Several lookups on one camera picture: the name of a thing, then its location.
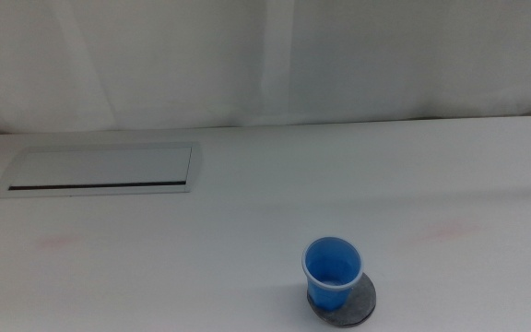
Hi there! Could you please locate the blue plastic cup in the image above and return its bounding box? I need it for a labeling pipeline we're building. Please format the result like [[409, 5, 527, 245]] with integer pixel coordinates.
[[301, 236, 364, 312]]

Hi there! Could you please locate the round grey cup mat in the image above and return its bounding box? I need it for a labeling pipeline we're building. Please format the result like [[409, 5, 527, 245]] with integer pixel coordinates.
[[306, 271, 378, 328]]

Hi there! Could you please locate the white curtain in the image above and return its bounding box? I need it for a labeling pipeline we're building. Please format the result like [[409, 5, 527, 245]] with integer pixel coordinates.
[[0, 0, 531, 136]]

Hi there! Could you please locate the grey table cable hatch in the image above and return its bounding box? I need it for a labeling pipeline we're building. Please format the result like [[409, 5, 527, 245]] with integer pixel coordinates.
[[0, 141, 204, 199]]

